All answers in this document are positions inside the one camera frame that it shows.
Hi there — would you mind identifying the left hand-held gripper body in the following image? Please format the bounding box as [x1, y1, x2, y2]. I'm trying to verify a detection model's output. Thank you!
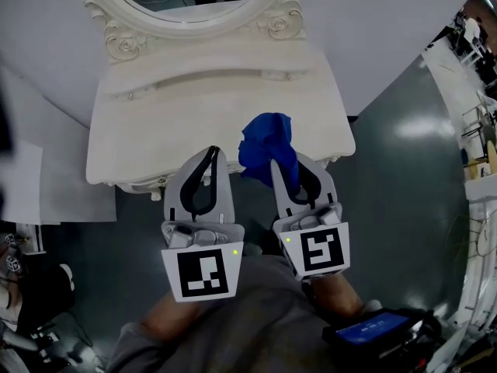
[160, 219, 246, 304]

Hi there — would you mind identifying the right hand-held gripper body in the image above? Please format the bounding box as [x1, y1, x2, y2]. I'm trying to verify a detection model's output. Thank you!
[271, 202, 353, 284]

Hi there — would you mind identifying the blue cloth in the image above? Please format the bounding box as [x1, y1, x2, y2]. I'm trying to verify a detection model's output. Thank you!
[237, 111, 302, 189]

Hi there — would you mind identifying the person's left forearm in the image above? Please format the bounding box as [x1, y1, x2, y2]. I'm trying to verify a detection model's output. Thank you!
[140, 291, 203, 342]

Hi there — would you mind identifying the person's right forearm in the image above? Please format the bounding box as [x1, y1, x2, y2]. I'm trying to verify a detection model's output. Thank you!
[309, 273, 367, 319]

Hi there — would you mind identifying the white dressing table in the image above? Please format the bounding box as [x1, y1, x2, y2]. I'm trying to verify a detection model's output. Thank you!
[85, 47, 356, 202]

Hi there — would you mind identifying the person's grey clothing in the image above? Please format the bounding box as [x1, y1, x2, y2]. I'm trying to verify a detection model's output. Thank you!
[104, 253, 353, 373]

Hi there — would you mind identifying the white cabinet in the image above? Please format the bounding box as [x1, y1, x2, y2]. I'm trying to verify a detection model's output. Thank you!
[0, 140, 117, 225]

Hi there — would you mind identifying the wooden round board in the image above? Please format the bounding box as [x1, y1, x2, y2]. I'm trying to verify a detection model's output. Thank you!
[464, 159, 485, 180]

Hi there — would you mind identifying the white display shelf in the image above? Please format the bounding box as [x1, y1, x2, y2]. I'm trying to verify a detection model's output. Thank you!
[446, 161, 497, 345]

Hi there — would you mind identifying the black bag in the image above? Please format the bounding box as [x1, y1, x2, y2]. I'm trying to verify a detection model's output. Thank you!
[0, 262, 77, 328]

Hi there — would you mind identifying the black phone with mount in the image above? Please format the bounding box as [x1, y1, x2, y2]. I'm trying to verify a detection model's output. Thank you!
[321, 308, 443, 356]

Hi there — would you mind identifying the oval mirror ornate white frame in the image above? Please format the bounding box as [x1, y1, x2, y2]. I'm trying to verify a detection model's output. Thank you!
[82, 0, 311, 64]

